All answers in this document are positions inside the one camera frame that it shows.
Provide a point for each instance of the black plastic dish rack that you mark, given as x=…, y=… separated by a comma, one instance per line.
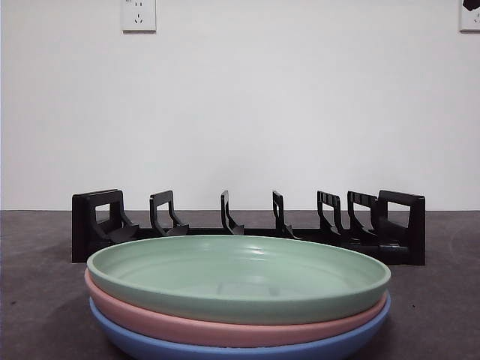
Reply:
x=80, y=232

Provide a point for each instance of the white wall socket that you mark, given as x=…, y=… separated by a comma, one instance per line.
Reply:
x=138, y=17
x=468, y=20

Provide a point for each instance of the pink plate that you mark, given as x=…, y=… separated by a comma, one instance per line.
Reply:
x=187, y=322

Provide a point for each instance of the green plate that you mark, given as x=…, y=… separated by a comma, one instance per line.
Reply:
x=168, y=270

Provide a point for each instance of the blue plate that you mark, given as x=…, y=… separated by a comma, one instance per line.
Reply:
x=150, y=347

